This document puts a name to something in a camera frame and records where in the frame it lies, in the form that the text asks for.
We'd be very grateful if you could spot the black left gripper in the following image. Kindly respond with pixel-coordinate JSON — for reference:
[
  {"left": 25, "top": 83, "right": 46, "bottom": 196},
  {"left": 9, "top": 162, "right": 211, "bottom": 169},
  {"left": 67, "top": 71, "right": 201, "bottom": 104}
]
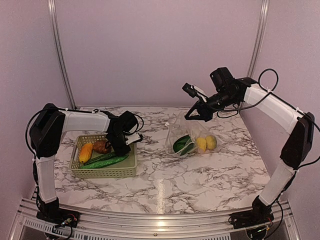
[{"left": 108, "top": 131, "right": 131, "bottom": 157}]

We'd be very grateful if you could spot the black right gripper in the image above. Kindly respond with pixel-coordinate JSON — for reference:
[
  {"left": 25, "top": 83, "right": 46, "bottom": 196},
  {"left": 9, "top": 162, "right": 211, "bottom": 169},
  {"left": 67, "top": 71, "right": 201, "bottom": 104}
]
[{"left": 185, "top": 89, "right": 238, "bottom": 122}]

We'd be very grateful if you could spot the clear zip top bag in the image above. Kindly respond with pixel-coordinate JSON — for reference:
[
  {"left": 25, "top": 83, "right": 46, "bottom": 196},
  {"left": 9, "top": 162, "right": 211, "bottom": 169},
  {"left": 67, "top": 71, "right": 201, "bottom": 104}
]
[{"left": 164, "top": 112, "right": 222, "bottom": 158}]

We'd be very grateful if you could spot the yellow lemon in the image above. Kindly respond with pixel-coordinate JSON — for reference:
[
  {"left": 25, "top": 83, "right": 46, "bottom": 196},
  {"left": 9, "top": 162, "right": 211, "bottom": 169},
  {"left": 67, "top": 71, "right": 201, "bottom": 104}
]
[{"left": 196, "top": 137, "right": 207, "bottom": 154}]

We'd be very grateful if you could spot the green white bok choy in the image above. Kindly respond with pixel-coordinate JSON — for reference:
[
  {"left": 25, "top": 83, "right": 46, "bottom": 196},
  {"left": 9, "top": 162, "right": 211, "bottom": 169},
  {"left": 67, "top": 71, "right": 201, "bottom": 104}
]
[{"left": 172, "top": 134, "right": 196, "bottom": 156}]

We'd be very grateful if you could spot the beige perforated plastic basket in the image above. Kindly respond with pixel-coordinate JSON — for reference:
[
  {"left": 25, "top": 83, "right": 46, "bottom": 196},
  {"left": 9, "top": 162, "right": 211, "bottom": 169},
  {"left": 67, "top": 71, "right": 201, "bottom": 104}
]
[{"left": 69, "top": 134, "right": 138, "bottom": 179}]

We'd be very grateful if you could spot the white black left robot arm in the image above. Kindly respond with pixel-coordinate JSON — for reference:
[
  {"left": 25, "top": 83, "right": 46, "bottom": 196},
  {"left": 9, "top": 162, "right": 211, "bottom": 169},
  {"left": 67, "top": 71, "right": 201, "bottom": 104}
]
[{"left": 25, "top": 103, "right": 143, "bottom": 227}]

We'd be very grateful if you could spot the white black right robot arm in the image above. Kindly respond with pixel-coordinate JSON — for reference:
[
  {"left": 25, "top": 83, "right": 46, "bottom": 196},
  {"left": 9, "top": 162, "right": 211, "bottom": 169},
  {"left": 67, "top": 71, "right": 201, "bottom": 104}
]
[{"left": 182, "top": 67, "right": 318, "bottom": 229}]

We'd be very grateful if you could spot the brown potato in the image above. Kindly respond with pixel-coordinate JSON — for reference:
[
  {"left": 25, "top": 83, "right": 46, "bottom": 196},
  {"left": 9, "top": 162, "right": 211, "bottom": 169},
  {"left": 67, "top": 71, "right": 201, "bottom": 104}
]
[{"left": 93, "top": 140, "right": 112, "bottom": 154}]

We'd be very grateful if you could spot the dark green cucumber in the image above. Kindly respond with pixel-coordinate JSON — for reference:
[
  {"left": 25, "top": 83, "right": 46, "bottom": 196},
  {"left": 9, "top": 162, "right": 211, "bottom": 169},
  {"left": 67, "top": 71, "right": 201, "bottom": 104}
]
[{"left": 84, "top": 152, "right": 117, "bottom": 166}]

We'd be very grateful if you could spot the light green cucumber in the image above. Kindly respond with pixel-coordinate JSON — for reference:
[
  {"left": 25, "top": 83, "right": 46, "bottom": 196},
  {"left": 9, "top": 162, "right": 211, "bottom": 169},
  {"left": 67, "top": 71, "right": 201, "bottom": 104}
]
[{"left": 80, "top": 155, "right": 129, "bottom": 169}]

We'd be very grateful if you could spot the orange yellow mango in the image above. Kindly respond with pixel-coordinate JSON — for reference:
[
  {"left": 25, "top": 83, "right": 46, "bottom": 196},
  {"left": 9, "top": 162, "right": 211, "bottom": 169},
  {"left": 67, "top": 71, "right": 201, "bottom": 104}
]
[{"left": 78, "top": 143, "right": 93, "bottom": 164}]

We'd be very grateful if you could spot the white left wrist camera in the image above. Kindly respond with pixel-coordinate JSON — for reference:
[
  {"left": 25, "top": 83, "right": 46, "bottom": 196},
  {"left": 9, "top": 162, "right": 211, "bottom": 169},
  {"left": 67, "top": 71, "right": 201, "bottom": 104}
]
[{"left": 125, "top": 132, "right": 143, "bottom": 145}]

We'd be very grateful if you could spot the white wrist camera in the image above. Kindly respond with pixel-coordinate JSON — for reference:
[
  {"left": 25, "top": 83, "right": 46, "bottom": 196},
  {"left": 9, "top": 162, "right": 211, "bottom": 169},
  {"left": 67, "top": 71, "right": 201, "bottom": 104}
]
[
  {"left": 182, "top": 83, "right": 208, "bottom": 103},
  {"left": 125, "top": 132, "right": 143, "bottom": 145}
]

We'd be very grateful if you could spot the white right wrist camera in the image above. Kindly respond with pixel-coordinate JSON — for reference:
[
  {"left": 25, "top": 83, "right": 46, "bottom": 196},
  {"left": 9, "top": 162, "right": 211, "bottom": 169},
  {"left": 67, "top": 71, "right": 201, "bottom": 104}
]
[{"left": 182, "top": 83, "right": 208, "bottom": 103}]

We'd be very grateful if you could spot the aluminium front rail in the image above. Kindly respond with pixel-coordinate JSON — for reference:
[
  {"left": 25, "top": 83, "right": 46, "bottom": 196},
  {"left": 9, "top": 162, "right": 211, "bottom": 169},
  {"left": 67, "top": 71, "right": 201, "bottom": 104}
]
[{"left": 8, "top": 198, "right": 301, "bottom": 240}]

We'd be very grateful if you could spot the right aluminium frame post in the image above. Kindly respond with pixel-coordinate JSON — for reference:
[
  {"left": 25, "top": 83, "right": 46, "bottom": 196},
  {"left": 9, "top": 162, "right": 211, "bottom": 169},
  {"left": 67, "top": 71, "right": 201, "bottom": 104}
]
[{"left": 247, "top": 0, "right": 270, "bottom": 78}]

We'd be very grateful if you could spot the aluminium frame post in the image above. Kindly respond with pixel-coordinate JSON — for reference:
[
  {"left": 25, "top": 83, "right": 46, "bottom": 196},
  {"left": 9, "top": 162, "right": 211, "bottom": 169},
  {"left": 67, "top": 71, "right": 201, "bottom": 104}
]
[
  {"left": 48, "top": 0, "right": 77, "bottom": 110},
  {"left": 247, "top": 0, "right": 270, "bottom": 78}
]

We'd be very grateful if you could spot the left aluminium frame post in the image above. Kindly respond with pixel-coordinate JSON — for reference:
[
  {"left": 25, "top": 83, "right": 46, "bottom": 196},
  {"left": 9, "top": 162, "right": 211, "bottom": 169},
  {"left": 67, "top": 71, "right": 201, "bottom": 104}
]
[{"left": 48, "top": 0, "right": 77, "bottom": 110}]

